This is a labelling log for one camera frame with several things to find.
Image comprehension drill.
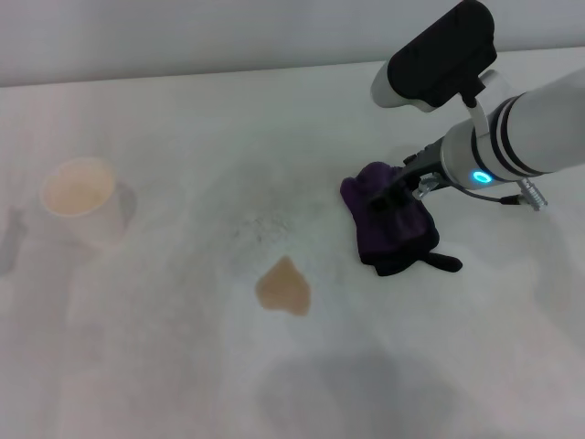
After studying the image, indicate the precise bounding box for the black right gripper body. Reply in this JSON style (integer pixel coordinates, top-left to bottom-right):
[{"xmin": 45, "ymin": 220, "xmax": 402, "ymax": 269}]
[{"xmin": 378, "ymin": 136, "xmax": 447, "ymax": 200}]

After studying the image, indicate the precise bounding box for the white paper cup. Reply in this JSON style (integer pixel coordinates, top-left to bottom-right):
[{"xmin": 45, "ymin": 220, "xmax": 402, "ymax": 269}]
[{"xmin": 39, "ymin": 156, "xmax": 138, "ymax": 252}]

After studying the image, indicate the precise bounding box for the brown water stain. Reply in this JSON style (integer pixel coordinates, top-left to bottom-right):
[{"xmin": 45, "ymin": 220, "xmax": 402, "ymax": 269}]
[{"xmin": 254, "ymin": 255, "xmax": 314, "ymax": 318}]

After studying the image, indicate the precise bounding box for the purple rag with black trim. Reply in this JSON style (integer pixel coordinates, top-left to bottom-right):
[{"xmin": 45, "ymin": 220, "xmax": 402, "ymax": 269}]
[{"xmin": 339, "ymin": 161, "xmax": 463, "ymax": 277}]

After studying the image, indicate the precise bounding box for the black and white wrist camera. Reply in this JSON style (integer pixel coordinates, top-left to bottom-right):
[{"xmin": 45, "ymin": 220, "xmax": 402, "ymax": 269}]
[{"xmin": 369, "ymin": 0, "xmax": 498, "ymax": 112}]

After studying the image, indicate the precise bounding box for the grey cable with metal plug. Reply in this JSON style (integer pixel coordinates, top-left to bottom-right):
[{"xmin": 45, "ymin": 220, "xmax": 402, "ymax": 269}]
[{"xmin": 413, "ymin": 174, "xmax": 551, "ymax": 212}]

